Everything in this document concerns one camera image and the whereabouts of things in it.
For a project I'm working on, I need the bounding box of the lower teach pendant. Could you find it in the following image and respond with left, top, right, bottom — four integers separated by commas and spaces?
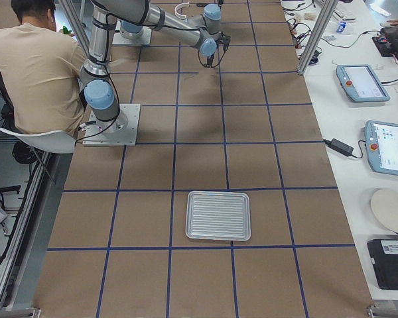
364, 121, 398, 176

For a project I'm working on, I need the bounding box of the white curved plastic bracket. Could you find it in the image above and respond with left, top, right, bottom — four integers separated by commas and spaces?
174, 2, 190, 19

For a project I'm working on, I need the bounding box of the black power adapter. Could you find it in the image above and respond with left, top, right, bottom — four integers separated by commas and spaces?
323, 138, 363, 159

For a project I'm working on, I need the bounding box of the black laptop with label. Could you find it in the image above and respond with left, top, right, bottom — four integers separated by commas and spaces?
367, 239, 398, 291

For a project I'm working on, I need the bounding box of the beige round plate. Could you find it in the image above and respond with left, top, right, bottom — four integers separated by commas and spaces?
370, 189, 398, 233

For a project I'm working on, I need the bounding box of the silver ribbed metal tray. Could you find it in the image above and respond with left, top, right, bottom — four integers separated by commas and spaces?
185, 191, 251, 242

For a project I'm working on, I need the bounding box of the upper teach pendant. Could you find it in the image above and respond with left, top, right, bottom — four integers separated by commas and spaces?
336, 64, 390, 103

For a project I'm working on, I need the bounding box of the teach pendant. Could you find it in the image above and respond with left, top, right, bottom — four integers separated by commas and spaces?
364, 121, 398, 176
336, 64, 390, 103

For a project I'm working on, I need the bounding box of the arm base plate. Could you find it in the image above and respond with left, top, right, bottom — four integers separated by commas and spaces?
112, 27, 152, 46
82, 104, 141, 146

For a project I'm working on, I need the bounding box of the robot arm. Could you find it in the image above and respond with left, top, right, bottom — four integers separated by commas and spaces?
117, 1, 231, 68
80, 1, 151, 133

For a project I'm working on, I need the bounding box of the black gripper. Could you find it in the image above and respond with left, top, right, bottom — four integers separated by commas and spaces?
205, 32, 231, 65

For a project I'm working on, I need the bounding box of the seated person beige shirt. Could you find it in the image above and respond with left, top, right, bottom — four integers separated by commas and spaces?
0, 0, 88, 136

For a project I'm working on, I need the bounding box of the aluminium pillar right side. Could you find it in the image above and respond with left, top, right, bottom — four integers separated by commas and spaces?
297, 0, 338, 76

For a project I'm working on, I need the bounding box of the white plastic chair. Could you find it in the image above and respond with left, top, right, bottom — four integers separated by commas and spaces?
0, 127, 78, 186

